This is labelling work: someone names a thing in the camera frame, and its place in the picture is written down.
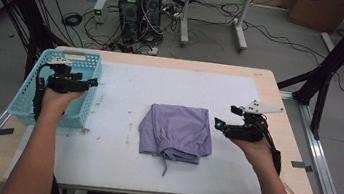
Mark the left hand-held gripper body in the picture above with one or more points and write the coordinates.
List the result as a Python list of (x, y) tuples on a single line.
[(65, 85)]

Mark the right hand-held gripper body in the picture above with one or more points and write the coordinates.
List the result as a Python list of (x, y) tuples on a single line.
[(249, 134)]

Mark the light blue plastic basket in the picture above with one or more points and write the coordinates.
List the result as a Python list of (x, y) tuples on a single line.
[(78, 106)]

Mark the purple shorts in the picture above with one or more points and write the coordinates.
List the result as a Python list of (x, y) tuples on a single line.
[(175, 131)]

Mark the person's left hand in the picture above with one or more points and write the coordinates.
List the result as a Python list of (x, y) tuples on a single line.
[(56, 103)]

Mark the person's right hand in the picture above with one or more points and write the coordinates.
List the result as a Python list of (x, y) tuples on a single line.
[(260, 154)]

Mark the grey tape strip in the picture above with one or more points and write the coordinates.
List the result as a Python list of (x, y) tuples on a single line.
[(0, 133), (302, 166)]

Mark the white power strip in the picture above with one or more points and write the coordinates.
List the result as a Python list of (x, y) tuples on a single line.
[(153, 51)]

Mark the white table mat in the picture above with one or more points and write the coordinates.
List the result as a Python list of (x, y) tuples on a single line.
[(161, 85)]

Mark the white box with green light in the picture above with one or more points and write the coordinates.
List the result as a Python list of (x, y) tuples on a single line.
[(99, 8)]

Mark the black computer tower green sticker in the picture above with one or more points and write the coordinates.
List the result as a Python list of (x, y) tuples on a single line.
[(129, 10)]

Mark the large cardboard box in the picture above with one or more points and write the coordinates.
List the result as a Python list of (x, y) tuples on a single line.
[(319, 12)]

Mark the white table frame legs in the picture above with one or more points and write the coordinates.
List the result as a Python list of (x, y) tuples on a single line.
[(242, 19)]

